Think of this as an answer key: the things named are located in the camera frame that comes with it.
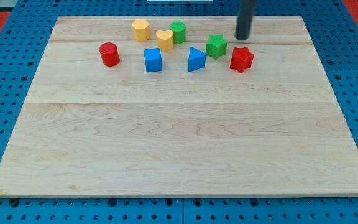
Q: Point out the red cylinder block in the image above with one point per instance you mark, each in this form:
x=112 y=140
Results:
x=109 y=54

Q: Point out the blue triangle block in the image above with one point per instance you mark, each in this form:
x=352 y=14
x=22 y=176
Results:
x=196 y=59

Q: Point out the yellow hexagon block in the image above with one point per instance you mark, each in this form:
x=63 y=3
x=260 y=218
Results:
x=141 y=30

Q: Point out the light wooden board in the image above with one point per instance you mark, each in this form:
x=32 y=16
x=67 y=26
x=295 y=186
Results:
x=87 y=130

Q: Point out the green cylinder block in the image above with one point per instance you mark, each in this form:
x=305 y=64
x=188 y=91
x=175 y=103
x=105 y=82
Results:
x=179 y=31

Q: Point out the yellow heart block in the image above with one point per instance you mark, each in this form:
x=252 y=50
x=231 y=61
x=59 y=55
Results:
x=165 y=40

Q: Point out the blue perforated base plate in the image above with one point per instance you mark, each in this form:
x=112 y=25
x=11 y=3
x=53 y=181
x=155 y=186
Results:
x=333 y=28

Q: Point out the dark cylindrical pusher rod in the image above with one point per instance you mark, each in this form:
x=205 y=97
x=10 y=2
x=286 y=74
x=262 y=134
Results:
x=244 y=19

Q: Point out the blue cube block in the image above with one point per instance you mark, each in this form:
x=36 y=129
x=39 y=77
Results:
x=153 y=60

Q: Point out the green star block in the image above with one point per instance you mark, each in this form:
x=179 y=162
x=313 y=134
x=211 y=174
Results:
x=216 y=46

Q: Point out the red star block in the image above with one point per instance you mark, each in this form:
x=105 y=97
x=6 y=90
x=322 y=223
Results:
x=241 y=59

